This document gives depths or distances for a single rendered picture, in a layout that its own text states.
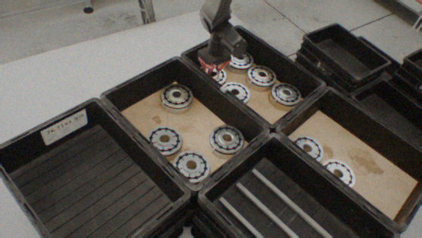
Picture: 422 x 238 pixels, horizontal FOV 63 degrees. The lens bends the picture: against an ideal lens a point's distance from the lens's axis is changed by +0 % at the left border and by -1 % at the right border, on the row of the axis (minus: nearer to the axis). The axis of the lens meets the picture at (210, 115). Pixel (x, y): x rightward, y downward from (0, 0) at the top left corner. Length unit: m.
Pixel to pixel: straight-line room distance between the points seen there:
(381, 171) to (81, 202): 0.87
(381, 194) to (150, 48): 1.03
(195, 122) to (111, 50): 0.59
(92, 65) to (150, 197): 0.70
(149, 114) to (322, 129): 0.56
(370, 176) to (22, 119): 1.13
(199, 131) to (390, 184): 0.59
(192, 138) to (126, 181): 0.23
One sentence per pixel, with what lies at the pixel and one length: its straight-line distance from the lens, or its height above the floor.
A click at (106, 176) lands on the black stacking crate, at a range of 0.96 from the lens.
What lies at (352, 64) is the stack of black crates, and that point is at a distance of 2.12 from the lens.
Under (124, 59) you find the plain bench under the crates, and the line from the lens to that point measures 1.46.
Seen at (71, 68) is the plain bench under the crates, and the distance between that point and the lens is 1.45.
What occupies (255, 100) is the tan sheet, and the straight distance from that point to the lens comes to 1.18.
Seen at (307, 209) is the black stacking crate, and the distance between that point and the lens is 1.00.
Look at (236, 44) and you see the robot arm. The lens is 0.99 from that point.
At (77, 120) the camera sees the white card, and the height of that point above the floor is 0.89.
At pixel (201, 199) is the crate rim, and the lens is 0.82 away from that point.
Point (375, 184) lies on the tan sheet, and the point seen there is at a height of 0.83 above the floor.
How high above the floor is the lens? 1.65
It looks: 49 degrees down
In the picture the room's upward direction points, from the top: 12 degrees clockwise
